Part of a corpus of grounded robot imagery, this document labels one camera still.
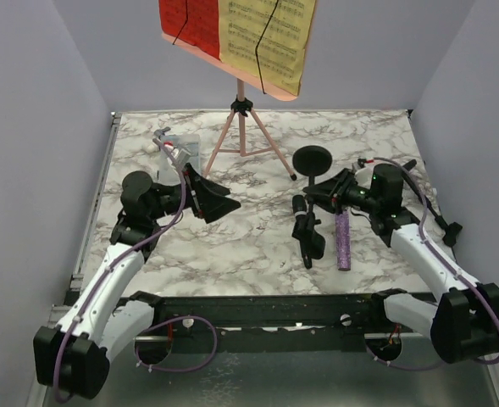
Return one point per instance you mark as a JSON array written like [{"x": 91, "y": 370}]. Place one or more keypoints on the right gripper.
[{"x": 334, "y": 192}]

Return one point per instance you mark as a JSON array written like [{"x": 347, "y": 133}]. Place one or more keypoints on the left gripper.
[{"x": 210, "y": 206}]

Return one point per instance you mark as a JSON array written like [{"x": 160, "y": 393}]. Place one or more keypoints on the black microphone stand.
[
  {"x": 451, "y": 230},
  {"x": 310, "y": 161}
]

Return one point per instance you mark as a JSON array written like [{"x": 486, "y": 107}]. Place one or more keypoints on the black microphone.
[{"x": 303, "y": 228}]

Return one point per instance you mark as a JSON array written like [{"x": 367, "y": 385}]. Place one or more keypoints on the pink music stand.
[{"x": 240, "y": 109}]

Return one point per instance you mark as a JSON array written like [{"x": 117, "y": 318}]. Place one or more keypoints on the yellow sheet music page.
[{"x": 268, "y": 41}]

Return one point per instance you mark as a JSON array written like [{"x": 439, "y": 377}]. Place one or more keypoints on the red sheet music page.
[{"x": 195, "y": 22}]

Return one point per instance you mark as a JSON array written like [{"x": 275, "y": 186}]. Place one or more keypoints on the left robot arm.
[{"x": 105, "y": 263}]

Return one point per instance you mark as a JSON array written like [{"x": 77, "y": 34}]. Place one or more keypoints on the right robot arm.
[{"x": 435, "y": 263}]

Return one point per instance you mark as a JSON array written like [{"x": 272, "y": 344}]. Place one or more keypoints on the purple glitter microphone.
[{"x": 342, "y": 241}]

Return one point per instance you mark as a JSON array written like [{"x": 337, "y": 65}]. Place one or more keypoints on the clear plastic parts box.
[{"x": 166, "y": 174}]

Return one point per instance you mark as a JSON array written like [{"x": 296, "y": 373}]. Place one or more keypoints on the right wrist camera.
[{"x": 363, "y": 170}]

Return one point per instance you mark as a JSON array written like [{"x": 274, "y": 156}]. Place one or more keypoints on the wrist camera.
[
  {"x": 177, "y": 156},
  {"x": 363, "y": 170}
]

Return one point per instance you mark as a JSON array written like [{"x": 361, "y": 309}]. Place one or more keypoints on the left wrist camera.
[{"x": 177, "y": 156}]

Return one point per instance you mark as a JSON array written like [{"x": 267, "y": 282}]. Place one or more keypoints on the aluminium frame rail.
[{"x": 265, "y": 324}]

